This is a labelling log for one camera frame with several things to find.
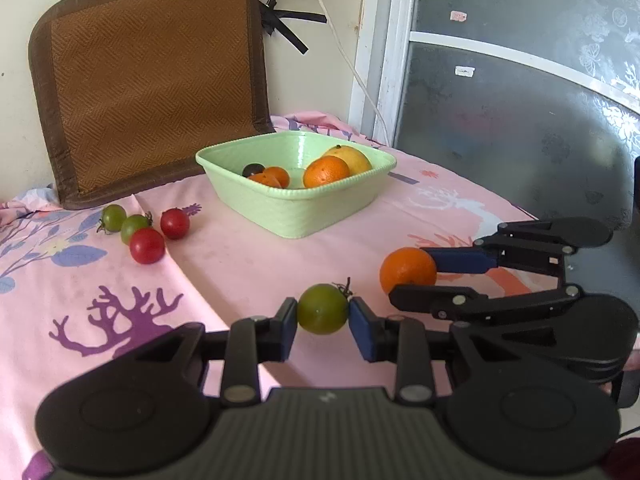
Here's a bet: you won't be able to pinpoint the red cherry tomato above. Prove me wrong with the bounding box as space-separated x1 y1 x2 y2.
160 208 191 240

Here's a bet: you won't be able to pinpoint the light green plastic basket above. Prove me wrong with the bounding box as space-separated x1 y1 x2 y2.
195 130 397 240

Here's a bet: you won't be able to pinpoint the large yellow grapefruit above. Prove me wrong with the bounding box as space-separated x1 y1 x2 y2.
324 145 372 176

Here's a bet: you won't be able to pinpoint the dark purple plum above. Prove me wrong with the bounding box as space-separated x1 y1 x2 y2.
242 162 265 178

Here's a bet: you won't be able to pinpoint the white power cable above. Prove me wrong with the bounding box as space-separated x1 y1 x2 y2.
298 0 394 149

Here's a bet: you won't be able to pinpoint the glass sliding door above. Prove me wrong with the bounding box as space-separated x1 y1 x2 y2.
347 0 640 306

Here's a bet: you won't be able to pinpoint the pink deer print tablecloth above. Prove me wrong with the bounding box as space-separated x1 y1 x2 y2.
0 112 640 480

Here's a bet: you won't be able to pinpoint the brown woven seat cushion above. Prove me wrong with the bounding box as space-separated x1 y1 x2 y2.
28 0 272 209

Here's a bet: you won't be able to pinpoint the black cushion tie straps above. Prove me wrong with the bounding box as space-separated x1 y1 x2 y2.
258 0 328 56

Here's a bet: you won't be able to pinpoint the green tomato with stem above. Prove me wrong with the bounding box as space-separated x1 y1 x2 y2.
120 214 153 245

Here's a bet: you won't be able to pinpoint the small orange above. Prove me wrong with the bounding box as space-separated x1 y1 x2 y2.
248 172 281 188
264 166 291 188

